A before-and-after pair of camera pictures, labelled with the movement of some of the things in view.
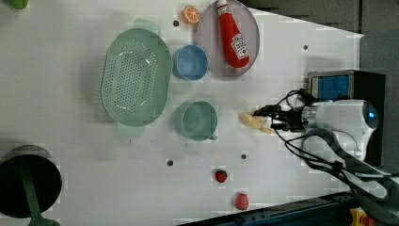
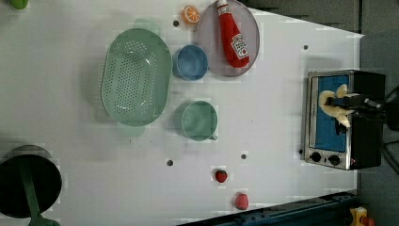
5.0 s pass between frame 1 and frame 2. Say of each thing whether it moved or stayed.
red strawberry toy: stayed
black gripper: moved
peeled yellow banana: moved
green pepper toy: stayed
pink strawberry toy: stayed
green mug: stayed
